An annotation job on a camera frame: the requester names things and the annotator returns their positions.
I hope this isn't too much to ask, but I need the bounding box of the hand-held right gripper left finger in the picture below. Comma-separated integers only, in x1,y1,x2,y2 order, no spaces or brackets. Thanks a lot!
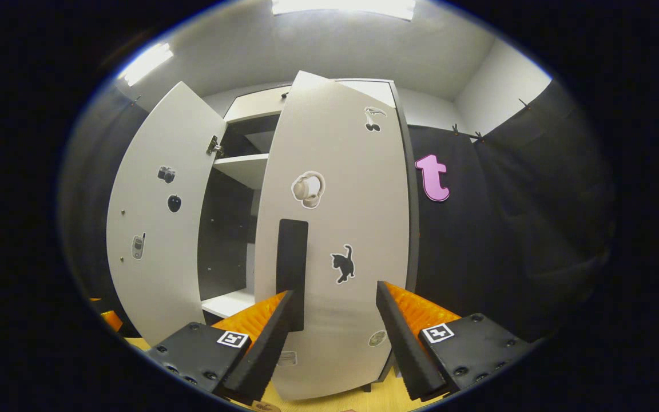
146,290,296,404

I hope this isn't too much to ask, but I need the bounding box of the white cabinet shelf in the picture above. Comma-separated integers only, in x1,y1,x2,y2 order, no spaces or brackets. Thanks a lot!
213,153,271,190
200,288,256,320

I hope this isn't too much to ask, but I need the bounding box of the black backdrop cloth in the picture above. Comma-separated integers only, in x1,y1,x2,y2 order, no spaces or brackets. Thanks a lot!
407,79,617,345
59,86,150,339

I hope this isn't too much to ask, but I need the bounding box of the narrow ceiling light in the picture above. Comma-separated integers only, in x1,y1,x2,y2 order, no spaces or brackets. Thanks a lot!
118,42,174,87

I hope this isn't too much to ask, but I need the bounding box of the white cabinet drawer front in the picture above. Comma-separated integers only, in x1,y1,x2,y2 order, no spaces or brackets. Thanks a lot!
223,86,291,123

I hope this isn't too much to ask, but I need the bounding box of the black door handle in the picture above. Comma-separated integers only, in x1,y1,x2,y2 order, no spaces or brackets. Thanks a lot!
275,218,309,332

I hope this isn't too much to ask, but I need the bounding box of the white grey cabinet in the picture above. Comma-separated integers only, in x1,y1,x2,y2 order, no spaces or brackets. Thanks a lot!
105,70,422,401

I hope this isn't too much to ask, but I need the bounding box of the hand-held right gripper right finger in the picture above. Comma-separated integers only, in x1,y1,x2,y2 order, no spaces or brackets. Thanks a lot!
376,280,536,402

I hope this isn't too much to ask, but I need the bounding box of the white cabinet door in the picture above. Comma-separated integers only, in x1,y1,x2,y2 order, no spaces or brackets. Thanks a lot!
106,81,228,347
253,70,411,401

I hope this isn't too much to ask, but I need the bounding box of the long ceiling light panel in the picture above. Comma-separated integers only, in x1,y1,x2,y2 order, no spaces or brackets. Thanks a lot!
271,0,416,21

